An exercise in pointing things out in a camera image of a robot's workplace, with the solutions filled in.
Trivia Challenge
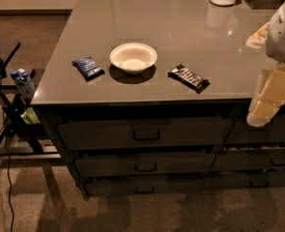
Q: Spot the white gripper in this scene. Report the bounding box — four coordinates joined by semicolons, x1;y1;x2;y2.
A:
246;64;285;127

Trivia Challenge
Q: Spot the drawer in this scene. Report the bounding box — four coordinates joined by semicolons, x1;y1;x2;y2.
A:
202;171;285;189
74;152;215;177
225;114;285;144
86;176;203;196
57;117;234;151
210;148;285;172

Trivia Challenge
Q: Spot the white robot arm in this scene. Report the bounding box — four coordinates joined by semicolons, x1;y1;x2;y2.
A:
246;2;285;127

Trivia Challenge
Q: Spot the black candy bar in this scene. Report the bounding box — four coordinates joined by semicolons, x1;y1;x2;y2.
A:
168;64;210;94

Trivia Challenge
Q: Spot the white bowl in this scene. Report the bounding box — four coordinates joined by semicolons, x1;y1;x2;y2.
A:
109;43;157;74

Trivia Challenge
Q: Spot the blue snack packet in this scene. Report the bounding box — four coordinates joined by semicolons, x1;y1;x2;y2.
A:
71;55;105;81

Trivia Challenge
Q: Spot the green packet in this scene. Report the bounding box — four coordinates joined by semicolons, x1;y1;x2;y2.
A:
21;107;40;125

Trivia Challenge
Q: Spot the black metal stand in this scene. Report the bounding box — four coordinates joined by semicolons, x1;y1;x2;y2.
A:
0;39;57;156

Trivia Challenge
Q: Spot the black cable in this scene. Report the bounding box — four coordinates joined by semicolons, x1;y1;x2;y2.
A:
0;77;15;232

